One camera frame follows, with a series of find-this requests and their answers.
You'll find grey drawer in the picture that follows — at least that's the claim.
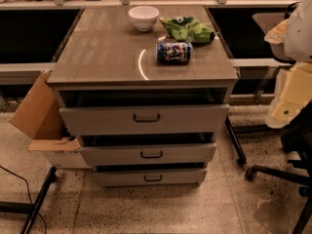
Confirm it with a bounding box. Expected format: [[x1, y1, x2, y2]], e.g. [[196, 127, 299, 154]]
[[59, 104, 229, 136], [94, 169, 207, 187], [80, 143, 216, 166]]

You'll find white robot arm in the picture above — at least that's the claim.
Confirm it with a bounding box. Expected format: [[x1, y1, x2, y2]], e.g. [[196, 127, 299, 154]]
[[264, 0, 312, 129]]

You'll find grey drawer cabinet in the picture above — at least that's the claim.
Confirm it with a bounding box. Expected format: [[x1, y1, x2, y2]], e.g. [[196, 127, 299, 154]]
[[47, 4, 240, 189]]

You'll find blue soda can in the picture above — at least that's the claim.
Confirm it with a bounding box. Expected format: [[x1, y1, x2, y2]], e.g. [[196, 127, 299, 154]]
[[156, 42, 193, 63]]

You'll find green chip bag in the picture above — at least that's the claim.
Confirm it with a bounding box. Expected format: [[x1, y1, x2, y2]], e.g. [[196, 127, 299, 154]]
[[160, 17, 215, 44]]

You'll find black table leg right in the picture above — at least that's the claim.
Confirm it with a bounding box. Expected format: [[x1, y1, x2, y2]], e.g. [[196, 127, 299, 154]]
[[225, 118, 247, 166]]

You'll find white ceramic bowl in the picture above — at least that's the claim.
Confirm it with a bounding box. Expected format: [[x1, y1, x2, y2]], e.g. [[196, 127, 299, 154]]
[[128, 6, 159, 31]]

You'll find white cardboard box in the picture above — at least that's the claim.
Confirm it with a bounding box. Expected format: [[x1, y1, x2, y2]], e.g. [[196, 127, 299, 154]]
[[28, 137, 89, 169]]

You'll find brown cardboard box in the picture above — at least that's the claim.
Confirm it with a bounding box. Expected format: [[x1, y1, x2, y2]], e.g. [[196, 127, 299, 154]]
[[10, 71, 64, 139]]

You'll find black side table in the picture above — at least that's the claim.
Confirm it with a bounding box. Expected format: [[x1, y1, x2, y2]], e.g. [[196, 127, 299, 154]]
[[253, 13, 295, 64]]

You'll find black office chair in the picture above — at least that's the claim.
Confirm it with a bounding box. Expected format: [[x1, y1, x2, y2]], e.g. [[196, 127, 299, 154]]
[[245, 101, 312, 234]]

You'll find black stand leg left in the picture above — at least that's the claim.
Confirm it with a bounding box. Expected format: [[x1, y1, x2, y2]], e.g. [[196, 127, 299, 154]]
[[0, 167, 57, 234]]

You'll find black floor cable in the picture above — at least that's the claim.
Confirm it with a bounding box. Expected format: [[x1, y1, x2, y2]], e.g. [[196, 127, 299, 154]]
[[0, 165, 48, 234]]

